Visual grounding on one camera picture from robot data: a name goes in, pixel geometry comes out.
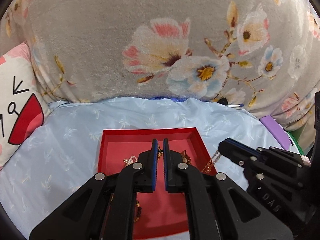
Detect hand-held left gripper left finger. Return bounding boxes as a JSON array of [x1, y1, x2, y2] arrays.
[[29, 139, 160, 240]]

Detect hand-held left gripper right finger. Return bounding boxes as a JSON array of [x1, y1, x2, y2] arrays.
[[162, 138, 293, 240]]

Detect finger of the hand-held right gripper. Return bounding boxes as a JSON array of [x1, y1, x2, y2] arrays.
[[219, 142, 303, 189], [226, 138, 311, 167]]

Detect gold wristwatch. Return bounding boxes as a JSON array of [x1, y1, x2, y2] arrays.
[[180, 150, 193, 167]]

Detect white pearl bracelet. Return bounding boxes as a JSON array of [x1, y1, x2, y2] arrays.
[[122, 155, 138, 167]]

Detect gold chain necklace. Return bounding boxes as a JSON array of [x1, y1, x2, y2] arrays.
[[201, 150, 222, 173]]

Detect red cardboard box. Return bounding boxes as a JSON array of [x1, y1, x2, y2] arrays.
[[97, 127, 218, 239]]

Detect purple box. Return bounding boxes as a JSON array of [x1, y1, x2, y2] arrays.
[[260, 115, 294, 150]]

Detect green cloth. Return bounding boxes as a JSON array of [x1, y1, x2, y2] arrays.
[[286, 124, 315, 156]]

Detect light blue palm-print sheet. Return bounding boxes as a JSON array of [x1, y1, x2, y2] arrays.
[[0, 96, 300, 240]]

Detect grey floral blanket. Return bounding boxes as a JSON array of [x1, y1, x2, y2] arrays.
[[5, 0, 320, 130]]

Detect cartoon face pillow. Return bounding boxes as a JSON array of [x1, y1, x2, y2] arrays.
[[0, 42, 50, 171]]

